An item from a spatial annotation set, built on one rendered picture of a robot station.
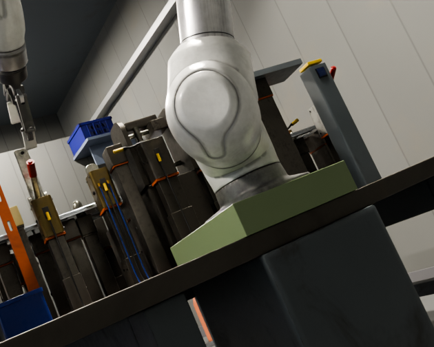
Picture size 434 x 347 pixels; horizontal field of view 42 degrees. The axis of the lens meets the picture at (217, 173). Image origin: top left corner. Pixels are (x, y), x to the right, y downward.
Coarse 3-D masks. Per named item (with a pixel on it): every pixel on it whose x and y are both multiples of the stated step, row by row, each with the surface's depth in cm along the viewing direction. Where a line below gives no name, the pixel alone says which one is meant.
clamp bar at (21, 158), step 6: (18, 150) 165; (24, 150) 166; (18, 156) 165; (24, 156) 166; (18, 162) 165; (24, 162) 165; (24, 168) 165; (24, 174) 165; (24, 180) 166; (30, 180) 165; (30, 186) 165; (30, 192) 165; (42, 192) 166
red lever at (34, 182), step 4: (28, 160) 156; (32, 160) 157; (28, 164) 156; (32, 164) 156; (28, 168) 157; (32, 168) 157; (28, 172) 158; (32, 172) 158; (36, 172) 159; (32, 176) 159; (36, 176) 160; (32, 180) 160; (36, 180) 161; (32, 184) 161; (36, 184) 162; (36, 188) 162; (36, 192) 163; (36, 196) 164; (40, 196) 165
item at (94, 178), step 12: (96, 180) 165; (108, 180) 165; (96, 192) 164; (108, 192) 165; (96, 204) 169; (108, 204) 164; (120, 204) 165; (108, 216) 164; (120, 216) 165; (108, 228) 168; (120, 228) 164; (120, 240) 163; (132, 240) 163; (120, 252) 165; (132, 252) 162; (132, 264) 161; (144, 264) 163; (132, 276) 161; (144, 276) 162
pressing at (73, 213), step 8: (312, 128) 213; (296, 136) 220; (304, 136) 229; (80, 208) 173; (88, 208) 174; (96, 208) 184; (64, 216) 171; (72, 216) 180; (96, 216) 197; (32, 224) 167; (0, 240) 163; (8, 240) 173; (8, 248) 183
